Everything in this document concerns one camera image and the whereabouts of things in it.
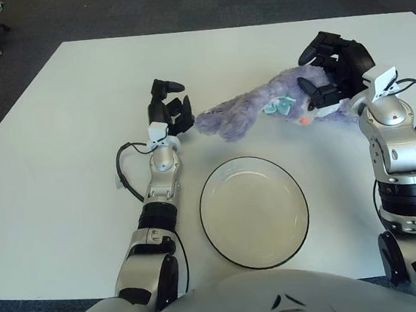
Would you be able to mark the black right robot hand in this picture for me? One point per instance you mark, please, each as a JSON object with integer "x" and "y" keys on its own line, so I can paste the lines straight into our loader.
{"x": 352, "y": 62}

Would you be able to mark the white plate with black rim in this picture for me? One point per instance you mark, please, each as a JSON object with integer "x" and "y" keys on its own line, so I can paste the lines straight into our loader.
{"x": 254, "y": 210}

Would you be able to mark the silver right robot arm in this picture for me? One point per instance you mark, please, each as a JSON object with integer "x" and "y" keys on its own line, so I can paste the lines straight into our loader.
{"x": 394, "y": 118}

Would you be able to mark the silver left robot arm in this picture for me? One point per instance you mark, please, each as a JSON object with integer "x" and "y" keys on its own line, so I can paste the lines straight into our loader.
{"x": 162, "y": 161}

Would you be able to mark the purple plush bunny doll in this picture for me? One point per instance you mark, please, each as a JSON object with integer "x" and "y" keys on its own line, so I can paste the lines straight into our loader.
{"x": 247, "y": 103}

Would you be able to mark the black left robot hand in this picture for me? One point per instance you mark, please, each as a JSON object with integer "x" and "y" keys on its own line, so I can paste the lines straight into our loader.
{"x": 155, "y": 111}

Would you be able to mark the grey robot torso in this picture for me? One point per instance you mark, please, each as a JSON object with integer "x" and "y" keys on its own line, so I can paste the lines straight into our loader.
{"x": 246, "y": 304}

